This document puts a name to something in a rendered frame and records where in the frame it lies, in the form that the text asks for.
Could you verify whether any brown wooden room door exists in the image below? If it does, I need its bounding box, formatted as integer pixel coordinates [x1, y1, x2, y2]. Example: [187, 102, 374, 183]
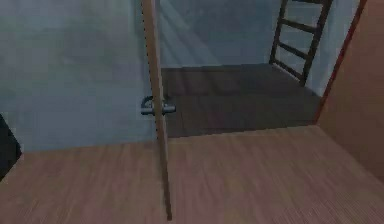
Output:
[140, 0, 174, 222]

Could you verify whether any dark brown wooden ladder shelf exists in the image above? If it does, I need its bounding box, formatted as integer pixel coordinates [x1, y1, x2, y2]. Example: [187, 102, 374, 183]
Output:
[268, 0, 334, 88]

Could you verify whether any black furniture piece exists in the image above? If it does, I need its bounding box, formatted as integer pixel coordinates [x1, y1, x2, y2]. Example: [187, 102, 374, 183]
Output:
[0, 113, 23, 183]

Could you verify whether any dark grey door handle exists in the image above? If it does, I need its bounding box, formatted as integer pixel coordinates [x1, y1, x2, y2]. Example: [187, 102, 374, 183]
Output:
[140, 95, 177, 117]

